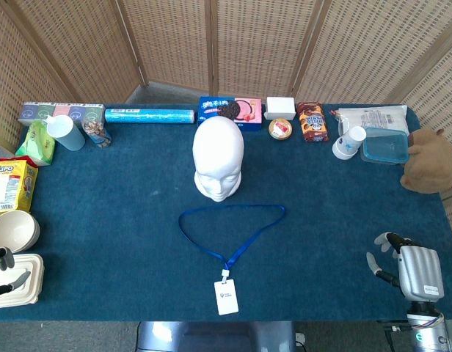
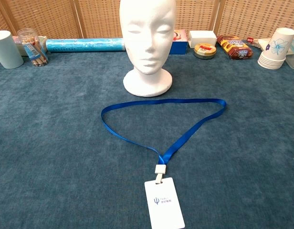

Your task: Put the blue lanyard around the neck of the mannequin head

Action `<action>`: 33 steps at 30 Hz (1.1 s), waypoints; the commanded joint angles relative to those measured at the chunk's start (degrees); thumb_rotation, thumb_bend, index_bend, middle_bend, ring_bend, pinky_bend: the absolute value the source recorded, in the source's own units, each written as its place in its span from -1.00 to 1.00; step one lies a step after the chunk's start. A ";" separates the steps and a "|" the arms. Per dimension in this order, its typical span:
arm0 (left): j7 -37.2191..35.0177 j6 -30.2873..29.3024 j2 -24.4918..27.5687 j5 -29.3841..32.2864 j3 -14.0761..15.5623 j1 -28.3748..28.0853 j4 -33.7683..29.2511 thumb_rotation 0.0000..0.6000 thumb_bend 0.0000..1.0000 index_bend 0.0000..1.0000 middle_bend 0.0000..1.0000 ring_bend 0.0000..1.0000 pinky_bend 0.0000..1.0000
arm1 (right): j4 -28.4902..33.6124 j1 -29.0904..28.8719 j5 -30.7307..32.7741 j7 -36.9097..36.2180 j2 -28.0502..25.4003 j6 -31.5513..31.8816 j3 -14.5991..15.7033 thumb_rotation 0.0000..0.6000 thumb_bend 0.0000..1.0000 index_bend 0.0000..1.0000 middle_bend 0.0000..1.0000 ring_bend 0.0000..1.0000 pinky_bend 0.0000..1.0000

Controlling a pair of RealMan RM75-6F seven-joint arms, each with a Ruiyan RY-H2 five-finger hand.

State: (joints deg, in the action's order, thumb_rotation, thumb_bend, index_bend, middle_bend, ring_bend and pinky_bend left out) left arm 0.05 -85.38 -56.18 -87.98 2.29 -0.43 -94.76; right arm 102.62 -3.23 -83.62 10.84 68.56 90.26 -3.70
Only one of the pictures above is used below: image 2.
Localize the blue lanyard with white badge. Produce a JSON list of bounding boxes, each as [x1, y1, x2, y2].
[[101, 98, 227, 229]]

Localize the blue pink cookie box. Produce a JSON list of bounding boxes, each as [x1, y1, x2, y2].
[[169, 29, 188, 55]]

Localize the white foam mannequin head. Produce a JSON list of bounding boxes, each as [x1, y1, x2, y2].
[[119, 0, 177, 97]]

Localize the round gold tin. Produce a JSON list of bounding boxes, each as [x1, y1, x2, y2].
[[193, 42, 217, 60]]

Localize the blue plastic wrap roll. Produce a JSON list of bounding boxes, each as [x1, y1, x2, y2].
[[45, 38, 126, 53]]

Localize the small white box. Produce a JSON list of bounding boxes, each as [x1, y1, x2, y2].
[[188, 30, 218, 49]]

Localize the blue velvet tablecloth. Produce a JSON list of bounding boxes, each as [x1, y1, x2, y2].
[[0, 44, 294, 229]]

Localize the brown chocolate cookie pack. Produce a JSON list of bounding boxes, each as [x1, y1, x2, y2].
[[217, 35, 254, 61]]

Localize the clear jar with snacks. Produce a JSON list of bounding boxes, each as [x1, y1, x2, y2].
[[17, 28, 49, 67]]

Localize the white plastic bag pack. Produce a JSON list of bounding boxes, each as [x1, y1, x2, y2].
[[247, 37, 271, 52]]

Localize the wicker folding screen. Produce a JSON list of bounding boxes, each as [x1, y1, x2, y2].
[[0, 0, 294, 41]]

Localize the stacked flower paper cups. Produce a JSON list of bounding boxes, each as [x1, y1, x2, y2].
[[257, 27, 294, 70]]

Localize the pale green cup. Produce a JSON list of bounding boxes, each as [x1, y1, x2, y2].
[[0, 30, 24, 70]]

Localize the clear blue-rimmed food container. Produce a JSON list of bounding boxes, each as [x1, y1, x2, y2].
[[284, 37, 294, 70]]

